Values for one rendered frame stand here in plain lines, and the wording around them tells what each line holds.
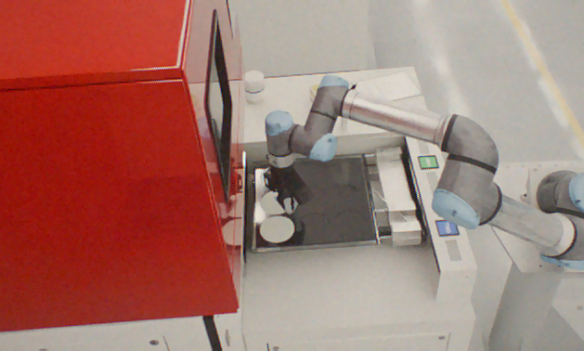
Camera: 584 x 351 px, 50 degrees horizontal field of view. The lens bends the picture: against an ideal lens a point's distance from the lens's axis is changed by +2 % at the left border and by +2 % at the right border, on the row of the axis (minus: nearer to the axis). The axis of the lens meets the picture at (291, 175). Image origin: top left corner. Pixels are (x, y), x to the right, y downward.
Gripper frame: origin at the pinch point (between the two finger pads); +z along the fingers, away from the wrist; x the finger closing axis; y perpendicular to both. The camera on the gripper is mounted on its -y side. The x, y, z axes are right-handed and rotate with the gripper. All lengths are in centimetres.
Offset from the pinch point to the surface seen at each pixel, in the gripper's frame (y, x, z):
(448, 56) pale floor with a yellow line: 87, -211, 91
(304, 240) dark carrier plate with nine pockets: -9.8, 4.3, 1.3
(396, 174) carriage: -10.5, -35.9, 3.2
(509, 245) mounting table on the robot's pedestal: -49, -40, 9
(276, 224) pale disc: 0.7, 6.0, 1.3
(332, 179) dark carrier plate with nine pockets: 1.3, -18.9, 1.3
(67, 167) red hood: -20, 59, -74
